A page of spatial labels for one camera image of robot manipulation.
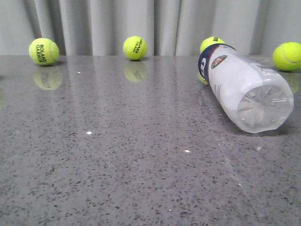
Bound white tennis ball can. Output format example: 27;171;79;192
198;43;294;133

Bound Head Team tennis ball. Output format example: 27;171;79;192
123;36;148;61

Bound Wilson tennis ball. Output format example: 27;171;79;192
199;36;225;54

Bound Roland Garros tennis ball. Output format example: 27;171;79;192
29;38;60;65

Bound plain yellow tennis ball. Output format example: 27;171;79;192
272;41;301;71

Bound grey curtain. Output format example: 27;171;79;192
0;0;301;56

